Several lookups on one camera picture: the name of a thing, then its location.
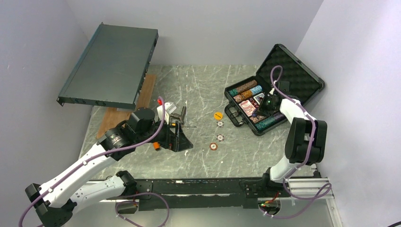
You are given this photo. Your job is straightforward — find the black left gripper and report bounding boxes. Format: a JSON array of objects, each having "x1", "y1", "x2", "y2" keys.
[{"x1": 136, "y1": 116, "x2": 193, "y2": 151}]

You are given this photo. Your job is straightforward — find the red playing card deck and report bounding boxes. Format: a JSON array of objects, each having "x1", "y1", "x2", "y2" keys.
[{"x1": 239, "y1": 100, "x2": 259, "y2": 117}]

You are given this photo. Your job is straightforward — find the orange white poker chip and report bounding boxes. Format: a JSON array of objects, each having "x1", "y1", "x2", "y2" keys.
[{"x1": 209, "y1": 143, "x2": 218, "y2": 151}]

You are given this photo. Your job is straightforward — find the white blue poker chip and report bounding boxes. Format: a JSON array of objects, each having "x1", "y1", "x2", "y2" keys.
[{"x1": 216, "y1": 134, "x2": 225, "y2": 141}]

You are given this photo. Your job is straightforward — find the yellow dealer button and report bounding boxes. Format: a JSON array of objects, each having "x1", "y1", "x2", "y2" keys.
[{"x1": 213, "y1": 112, "x2": 224, "y2": 121}]

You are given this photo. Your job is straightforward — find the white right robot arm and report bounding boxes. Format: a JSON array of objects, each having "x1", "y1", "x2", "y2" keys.
[{"x1": 256, "y1": 80, "x2": 327, "y2": 196}]

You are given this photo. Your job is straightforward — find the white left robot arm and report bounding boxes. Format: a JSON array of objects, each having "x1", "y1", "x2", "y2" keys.
[{"x1": 25, "y1": 107, "x2": 193, "y2": 227}]

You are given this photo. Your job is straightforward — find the black poker set case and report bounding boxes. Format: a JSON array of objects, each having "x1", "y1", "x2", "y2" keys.
[{"x1": 224, "y1": 44, "x2": 325, "y2": 136}]

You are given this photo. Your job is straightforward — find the blue playing card deck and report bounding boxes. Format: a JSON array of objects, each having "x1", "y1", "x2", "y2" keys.
[{"x1": 253, "y1": 93, "x2": 265, "y2": 105}]

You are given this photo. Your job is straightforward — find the orange black screwdriver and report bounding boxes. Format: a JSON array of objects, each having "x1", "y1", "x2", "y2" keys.
[{"x1": 169, "y1": 123, "x2": 197, "y2": 128}]

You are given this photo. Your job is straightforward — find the grey metal clamp tool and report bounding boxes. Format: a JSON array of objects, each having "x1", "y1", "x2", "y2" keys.
[{"x1": 170, "y1": 106, "x2": 187, "y2": 125}]

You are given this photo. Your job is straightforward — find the brown wooden board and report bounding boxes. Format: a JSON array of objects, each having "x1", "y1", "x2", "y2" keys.
[{"x1": 96, "y1": 74, "x2": 157, "y2": 139}]

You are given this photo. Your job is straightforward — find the dark grey rack server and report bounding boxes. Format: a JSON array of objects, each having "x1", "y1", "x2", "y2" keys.
[{"x1": 57, "y1": 23, "x2": 159, "y2": 110}]

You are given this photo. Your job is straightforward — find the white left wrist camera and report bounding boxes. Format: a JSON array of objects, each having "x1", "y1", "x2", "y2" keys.
[{"x1": 157, "y1": 99, "x2": 177, "y2": 124}]

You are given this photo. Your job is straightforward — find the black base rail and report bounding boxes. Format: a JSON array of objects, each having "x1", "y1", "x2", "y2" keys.
[{"x1": 120, "y1": 177, "x2": 289, "y2": 211}]

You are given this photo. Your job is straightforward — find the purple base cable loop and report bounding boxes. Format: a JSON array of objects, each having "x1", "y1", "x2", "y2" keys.
[{"x1": 115, "y1": 192, "x2": 170, "y2": 227}]

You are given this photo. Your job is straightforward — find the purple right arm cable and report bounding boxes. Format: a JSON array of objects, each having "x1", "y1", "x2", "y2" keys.
[{"x1": 270, "y1": 65, "x2": 332, "y2": 219}]

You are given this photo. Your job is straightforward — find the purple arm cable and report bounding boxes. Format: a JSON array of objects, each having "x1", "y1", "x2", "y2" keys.
[
  {"x1": 270, "y1": 65, "x2": 332, "y2": 219},
  {"x1": 18, "y1": 96, "x2": 166, "y2": 227}
]

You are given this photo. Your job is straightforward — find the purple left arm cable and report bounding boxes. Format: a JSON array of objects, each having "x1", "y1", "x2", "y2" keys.
[{"x1": 18, "y1": 96, "x2": 166, "y2": 227}]

